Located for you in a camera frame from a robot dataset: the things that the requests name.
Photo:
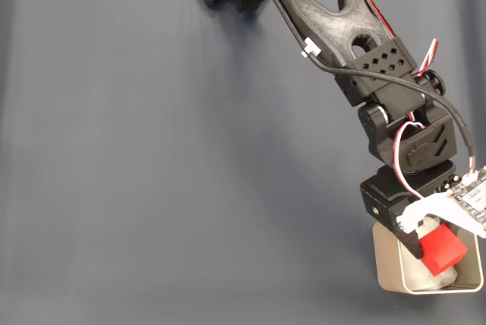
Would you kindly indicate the crumpled white paper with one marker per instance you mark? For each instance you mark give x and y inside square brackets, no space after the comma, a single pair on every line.
[417,277]

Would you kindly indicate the red cube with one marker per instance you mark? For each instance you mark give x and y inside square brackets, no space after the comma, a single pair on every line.
[442,251]

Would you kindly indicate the beige box with white rim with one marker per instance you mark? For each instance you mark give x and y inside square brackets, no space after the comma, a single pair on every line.
[385,264]

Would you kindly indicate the camera board on white mount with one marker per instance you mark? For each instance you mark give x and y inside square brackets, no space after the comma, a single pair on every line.
[471,196]

